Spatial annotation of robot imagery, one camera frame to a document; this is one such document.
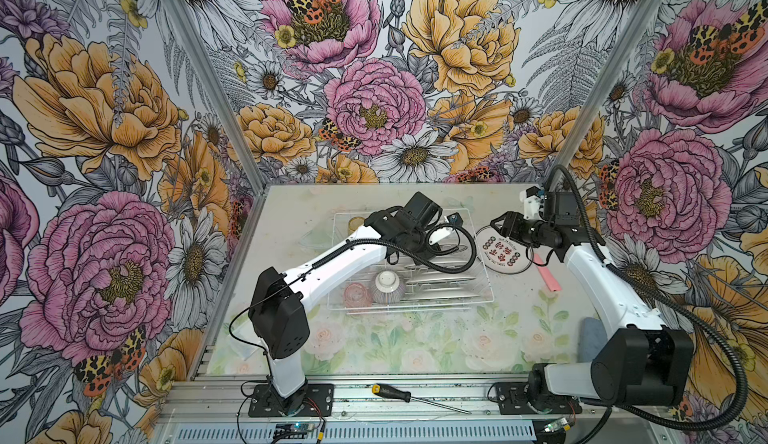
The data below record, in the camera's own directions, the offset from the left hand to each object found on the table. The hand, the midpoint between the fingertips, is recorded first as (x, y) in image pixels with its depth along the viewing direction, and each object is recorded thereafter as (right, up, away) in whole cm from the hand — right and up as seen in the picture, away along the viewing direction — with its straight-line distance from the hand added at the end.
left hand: (425, 249), depth 81 cm
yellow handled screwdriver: (-10, -34, -6) cm, 36 cm away
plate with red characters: (+27, -4, +22) cm, 35 cm away
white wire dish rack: (-4, -12, +11) cm, 17 cm away
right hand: (+20, +4, +2) cm, 20 cm away
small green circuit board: (-31, -41, -10) cm, 52 cm away
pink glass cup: (-18, -12, +1) cm, 22 cm away
